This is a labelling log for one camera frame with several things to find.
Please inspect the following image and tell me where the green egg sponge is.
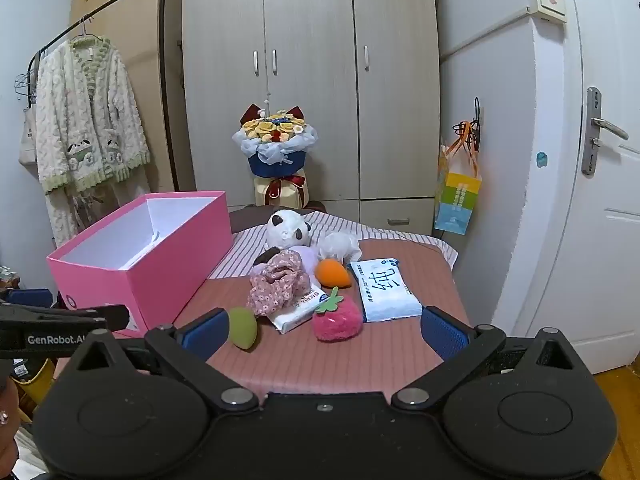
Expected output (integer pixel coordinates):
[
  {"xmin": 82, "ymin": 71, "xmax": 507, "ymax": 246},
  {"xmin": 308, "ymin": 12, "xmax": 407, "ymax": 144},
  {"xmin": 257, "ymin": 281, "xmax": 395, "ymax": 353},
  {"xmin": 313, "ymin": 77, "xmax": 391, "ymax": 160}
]
[{"xmin": 228, "ymin": 307, "xmax": 258, "ymax": 351}]

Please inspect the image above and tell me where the large blue-white wipes pack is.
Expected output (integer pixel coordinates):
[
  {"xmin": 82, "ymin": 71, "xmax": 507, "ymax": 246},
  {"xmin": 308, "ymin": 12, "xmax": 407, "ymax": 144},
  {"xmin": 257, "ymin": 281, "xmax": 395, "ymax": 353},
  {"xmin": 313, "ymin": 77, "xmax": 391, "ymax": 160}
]
[{"xmin": 349, "ymin": 258, "xmax": 422, "ymax": 323}]

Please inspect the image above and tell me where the pink floral scrunchie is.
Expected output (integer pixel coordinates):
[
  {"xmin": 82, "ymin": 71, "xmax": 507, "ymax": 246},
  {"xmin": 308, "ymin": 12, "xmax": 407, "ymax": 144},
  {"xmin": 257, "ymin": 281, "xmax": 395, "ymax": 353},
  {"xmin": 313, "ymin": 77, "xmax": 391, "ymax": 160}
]
[{"xmin": 246, "ymin": 249, "xmax": 311, "ymax": 316}]

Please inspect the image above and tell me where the pink strawberry plush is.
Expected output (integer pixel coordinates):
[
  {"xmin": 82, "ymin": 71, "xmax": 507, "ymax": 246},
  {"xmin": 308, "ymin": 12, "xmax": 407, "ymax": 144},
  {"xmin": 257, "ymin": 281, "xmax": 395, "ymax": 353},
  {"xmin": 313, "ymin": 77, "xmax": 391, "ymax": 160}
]
[{"xmin": 311, "ymin": 287, "xmax": 363, "ymax": 342}]

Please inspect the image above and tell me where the small white wipes pack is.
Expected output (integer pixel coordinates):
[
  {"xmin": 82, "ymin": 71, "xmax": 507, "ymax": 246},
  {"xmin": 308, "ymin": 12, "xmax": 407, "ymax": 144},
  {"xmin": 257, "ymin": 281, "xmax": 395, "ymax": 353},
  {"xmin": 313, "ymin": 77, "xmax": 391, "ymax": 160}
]
[{"xmin": 268, "ymin": 284, "xmax": 326, "ymax": 334}]

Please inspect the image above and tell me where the orange egg sponge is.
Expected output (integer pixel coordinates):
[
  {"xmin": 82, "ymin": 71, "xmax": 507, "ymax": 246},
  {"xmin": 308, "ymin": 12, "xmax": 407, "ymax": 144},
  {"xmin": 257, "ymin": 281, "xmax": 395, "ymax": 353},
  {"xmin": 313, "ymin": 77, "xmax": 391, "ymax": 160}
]
[{"xmin": 314, "ymin": 259, "xmax": 352, "ymax": 288}]

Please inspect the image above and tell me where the purple plush toy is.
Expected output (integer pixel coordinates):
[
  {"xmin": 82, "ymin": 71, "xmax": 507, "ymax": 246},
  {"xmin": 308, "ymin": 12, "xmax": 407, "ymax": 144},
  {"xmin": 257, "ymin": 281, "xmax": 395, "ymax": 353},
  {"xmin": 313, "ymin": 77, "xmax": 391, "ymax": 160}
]
[{"xmin": 250, "ymin": 245, "xmax": 319, "ymax": 280}]

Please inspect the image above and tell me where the white panda plush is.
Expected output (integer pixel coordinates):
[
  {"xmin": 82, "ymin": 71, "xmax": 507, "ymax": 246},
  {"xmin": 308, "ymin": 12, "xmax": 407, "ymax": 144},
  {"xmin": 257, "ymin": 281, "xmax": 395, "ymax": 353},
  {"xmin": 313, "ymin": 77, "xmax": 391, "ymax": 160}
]
[{"xmin": 254, "ymin": 209, "xmax": 311, "ymax": 266}]

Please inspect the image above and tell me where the white mesh bath pouf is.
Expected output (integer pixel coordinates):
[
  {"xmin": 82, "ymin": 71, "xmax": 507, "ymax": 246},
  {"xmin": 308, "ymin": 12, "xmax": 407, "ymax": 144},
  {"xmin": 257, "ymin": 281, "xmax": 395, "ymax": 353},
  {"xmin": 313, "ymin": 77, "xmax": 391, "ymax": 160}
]
[{"xmin": 317, "ymin": 232, "xmax": 362, "ymax": 264}]

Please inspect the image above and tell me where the person's left hand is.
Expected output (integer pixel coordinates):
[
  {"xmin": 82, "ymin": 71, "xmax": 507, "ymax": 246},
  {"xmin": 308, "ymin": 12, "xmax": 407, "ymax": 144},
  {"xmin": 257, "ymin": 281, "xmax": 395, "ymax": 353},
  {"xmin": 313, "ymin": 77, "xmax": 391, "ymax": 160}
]
[{"xmin": 0, "ymin": 379, "xmax": 21, "ymax": 479}]

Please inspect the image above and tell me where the pink cardboard box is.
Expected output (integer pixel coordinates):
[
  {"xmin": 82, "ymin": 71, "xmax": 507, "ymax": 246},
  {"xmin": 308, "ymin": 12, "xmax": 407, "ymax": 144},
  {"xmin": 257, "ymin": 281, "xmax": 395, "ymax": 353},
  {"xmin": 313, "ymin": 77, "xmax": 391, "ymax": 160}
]
[{"xmin": 48, "ymin": 191, "xmax": 232, "ymax": 337}]

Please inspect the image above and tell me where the striped pink bed cover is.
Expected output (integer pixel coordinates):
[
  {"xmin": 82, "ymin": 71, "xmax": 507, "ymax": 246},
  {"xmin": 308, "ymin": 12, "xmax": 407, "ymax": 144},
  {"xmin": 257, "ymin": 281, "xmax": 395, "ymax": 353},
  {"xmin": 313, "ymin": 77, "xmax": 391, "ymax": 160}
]
[{"xmin": 174, "ymin": 207, "xmax": 469, "ymax": 398}]

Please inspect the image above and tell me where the white door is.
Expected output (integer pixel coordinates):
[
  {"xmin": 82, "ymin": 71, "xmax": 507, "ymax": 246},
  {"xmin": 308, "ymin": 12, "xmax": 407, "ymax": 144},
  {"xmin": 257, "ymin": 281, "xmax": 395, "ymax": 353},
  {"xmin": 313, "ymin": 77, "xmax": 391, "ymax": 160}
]
[{"xmin": 529, "ymin": 0, "xmax": 639, "ymax": 374}]

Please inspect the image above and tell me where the colourful paper gift bag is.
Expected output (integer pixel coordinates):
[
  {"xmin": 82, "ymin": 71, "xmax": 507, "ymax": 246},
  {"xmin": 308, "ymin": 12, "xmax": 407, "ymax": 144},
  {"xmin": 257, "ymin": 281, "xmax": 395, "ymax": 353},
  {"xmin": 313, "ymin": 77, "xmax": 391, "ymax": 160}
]
[{"xmin": 434, "ymin": 120, "xmax": 482, "ymax": 235}]

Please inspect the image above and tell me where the cream knitted cardigan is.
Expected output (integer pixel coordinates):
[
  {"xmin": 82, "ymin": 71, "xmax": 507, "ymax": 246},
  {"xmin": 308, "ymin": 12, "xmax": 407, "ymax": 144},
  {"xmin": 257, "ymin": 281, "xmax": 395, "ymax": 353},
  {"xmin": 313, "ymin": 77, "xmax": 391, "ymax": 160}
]
[{"xmin": 34, "ymin": 34, "xmax": 151, "ymax": 248}]

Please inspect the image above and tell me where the flower bouquet blue wrap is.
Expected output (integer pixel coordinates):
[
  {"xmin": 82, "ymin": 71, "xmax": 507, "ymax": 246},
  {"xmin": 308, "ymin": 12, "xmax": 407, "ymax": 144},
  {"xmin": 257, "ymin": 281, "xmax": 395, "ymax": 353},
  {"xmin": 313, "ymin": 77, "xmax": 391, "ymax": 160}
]
[{"xmin": 232, "ymin": 104, "xmax": 318, "ymax": 209}]

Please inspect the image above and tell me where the grey wardrobe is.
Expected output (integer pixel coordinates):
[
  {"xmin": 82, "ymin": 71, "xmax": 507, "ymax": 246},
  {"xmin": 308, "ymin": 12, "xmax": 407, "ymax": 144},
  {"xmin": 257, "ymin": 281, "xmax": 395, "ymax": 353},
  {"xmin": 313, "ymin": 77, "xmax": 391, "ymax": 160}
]
[{"xmin": 182, "ymin": 0, "xmax": 439, "ymax": 234}]

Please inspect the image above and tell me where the black clothes rack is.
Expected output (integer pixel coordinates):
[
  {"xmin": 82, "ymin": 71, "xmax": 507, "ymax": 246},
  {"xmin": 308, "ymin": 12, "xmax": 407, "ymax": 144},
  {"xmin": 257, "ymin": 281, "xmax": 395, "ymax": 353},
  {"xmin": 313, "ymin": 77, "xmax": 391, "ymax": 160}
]
[{"xmin": 26, "ymin": 0, "xmax": 180, "ymax": 191}]

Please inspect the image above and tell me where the black wall hook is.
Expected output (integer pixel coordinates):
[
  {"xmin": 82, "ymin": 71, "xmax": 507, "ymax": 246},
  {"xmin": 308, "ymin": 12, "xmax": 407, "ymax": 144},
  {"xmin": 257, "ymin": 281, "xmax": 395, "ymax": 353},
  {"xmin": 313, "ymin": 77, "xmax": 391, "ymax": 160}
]
[{"xmin": 471, "ymin": 96, "xmax": 482, "ymax": 152}]

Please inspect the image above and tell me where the metal door handle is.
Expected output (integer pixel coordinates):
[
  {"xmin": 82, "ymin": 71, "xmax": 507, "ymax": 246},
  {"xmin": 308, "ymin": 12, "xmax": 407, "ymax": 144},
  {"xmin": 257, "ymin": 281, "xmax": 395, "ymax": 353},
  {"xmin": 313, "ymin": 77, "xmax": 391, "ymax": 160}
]
[{"xmin": 582, "ymin": 86, "xmax": 629, "ymax": 177}]

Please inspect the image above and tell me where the white wall switch box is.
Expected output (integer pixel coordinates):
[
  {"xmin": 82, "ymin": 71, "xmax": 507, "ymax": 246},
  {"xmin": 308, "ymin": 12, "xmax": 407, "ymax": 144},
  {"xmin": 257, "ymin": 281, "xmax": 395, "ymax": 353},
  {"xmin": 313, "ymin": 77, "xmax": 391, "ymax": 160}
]
[{"xmin": 527, "ymin": 0, "xmax": 567, "ymax": 25}]

